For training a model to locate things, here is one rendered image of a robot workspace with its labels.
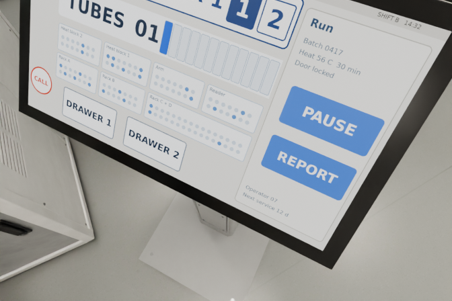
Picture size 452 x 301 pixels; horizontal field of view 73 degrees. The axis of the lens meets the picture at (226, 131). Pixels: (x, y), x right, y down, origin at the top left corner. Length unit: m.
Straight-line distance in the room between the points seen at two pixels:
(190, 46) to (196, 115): 0.08
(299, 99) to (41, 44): 0.36
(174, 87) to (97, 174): 1.24
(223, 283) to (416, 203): 0.93
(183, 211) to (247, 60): 1.11
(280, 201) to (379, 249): 1.16
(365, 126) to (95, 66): 0.34
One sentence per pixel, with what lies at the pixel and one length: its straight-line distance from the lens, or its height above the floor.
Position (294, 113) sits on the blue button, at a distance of 0.34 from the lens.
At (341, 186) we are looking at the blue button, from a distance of 0.37.
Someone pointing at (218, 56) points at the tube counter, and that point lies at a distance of 0.35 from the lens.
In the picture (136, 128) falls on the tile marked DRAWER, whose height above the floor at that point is 1.01.
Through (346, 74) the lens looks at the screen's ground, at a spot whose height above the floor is 1.14.
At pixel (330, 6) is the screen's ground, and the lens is 0.33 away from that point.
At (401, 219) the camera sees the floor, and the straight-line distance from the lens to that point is 1.61.
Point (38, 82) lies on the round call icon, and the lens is 0.53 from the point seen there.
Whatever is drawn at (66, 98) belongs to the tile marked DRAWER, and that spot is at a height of 1.01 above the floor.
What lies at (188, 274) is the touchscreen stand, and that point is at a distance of 1.35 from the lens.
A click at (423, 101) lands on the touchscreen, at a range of 0.34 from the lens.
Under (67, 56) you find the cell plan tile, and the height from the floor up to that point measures 1.06.
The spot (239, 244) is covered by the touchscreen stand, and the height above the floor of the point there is 0.04.
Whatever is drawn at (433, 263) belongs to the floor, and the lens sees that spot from 1.63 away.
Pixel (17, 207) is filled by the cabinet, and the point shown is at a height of 0.58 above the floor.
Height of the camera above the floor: 1.38
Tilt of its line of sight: 62 degrees down
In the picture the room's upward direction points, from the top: straight up
